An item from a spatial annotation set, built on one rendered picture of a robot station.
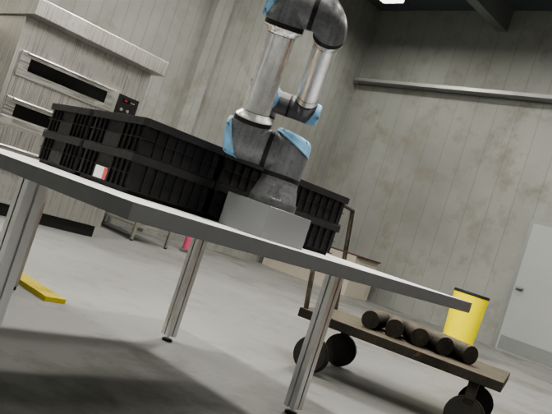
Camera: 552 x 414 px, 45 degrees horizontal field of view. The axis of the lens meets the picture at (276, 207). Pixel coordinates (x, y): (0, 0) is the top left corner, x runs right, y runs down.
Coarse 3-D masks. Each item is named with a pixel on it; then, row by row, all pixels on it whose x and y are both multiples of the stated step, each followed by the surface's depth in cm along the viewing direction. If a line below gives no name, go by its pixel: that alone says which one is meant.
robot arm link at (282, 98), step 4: (280, 92) 221; (284, 92) 222; (276, 96) 218; (280, 96) 220; (284, 96) 220; (288, 96) 220; (276, 100) 218; (280, 100) 219; (284, 100) 220; (288, 100) 220; (276, 104) 220; (280, 104) 220; (284, 104) 220; (272, 108) 221; (276, 108) 221; (280, 108) 220; (284, 108) 220; (276, 112) 222; (280, 112) 221; (284, 112) 221; (284, 116) 223
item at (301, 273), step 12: (336, 252) 1179; (348, 252) 1162; (264, 264) 1284; (276, 264) 1265; (288, 264) 1245; (360, 264) 1161; (372, 264) 1187; (300, 276) 1220; (348, 288) 1152; (360, 288) 1176
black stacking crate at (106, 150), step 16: (96, 144) 216; (96, 160) 216; (112, 160) 208; (128, 160) 199; (144, 160) 196; (80, 176) 223; (112, 176) 205; (128, 176) 197; (144, 176) 199; (160, 176) 202; (176, 176) 205; (192, 176) 207; (128, 192) 197; (144, 192) 200; (160, 192) 203; (176, 192) 206; (192, 192) 209; (176, 208) 208; (192, 208) 211
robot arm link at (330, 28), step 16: (336, 0) 189; (320, 16) 187; (336, 16) 188; (320, 32) 191; (336, 32) 191; (320, 48) 197; (336, 48) 196; (320, 64) 201; (304, 80) 210; (320, 80) 207; (304, 96) 213; (320, 96) 216; (288, 112) 220; (304, 112) 218; (320, 112) 220
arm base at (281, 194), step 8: (264, 176) 201; (272, 176) 199; (280, 176) 198; (256, 184) 202; (264, 184) 199; (272, 184) 198; (280, 184) 198; (288, 184) 199; (296, 184) 201; (256, 192) 199; (264, 192) 198; (272, 192) 198; (280, 192) 198; (288, 192) 199; (296, 192) 202; (256, 200) 198; (264, 200) 197; (272, 200) 197; (280, 200) 197; (288, 200) 199; (296, 200) 202; (280, 208) 197; (288, 208) 199; (296, 208) 203
